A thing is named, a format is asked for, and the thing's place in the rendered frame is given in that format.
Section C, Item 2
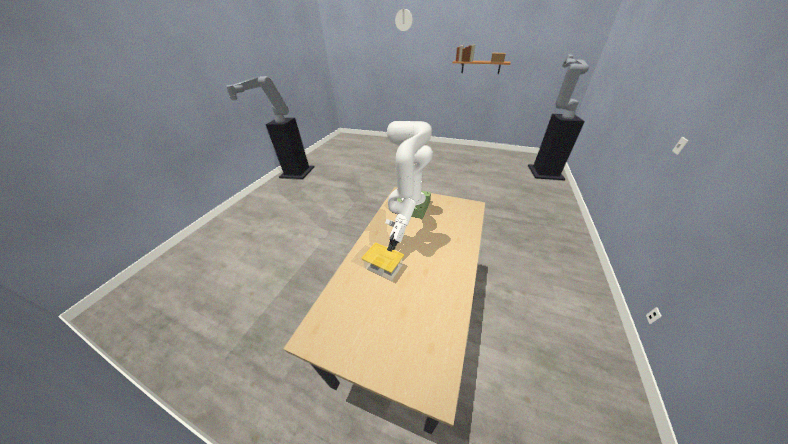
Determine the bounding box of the yellow rectangular lid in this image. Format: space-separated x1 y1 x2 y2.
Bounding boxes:
362 242 404 273

